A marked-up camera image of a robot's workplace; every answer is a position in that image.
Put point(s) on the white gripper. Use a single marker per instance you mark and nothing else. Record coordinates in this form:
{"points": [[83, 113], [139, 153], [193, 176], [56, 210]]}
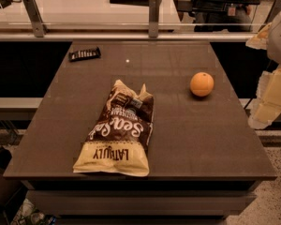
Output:
{"points": [[280, 38]]}

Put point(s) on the brown chip bag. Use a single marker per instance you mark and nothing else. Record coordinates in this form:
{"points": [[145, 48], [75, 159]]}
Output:
{"points": [[119, 140]]}

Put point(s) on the orange fruit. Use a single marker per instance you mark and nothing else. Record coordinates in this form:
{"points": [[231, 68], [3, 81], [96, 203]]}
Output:
{"points": [[202, 84]]}

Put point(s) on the seated person in background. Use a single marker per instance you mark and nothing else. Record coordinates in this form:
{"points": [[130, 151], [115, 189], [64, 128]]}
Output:
{"points": [[217, 15]]}

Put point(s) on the right metal rail bracket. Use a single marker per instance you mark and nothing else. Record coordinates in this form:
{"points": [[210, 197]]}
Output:
{"points": [[275, 9]]}

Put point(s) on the metal rail bracket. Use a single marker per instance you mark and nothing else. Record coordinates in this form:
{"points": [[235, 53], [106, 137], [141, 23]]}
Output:
{"points": [[275, 9], [153, 18], [38, 26]]}

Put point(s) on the middle metal rail bracket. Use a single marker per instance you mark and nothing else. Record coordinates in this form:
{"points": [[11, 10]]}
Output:
{"points": [[153, 18]]}

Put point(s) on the left metal rail bracket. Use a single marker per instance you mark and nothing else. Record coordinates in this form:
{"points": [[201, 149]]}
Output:
{"points": [[38, 26]]}

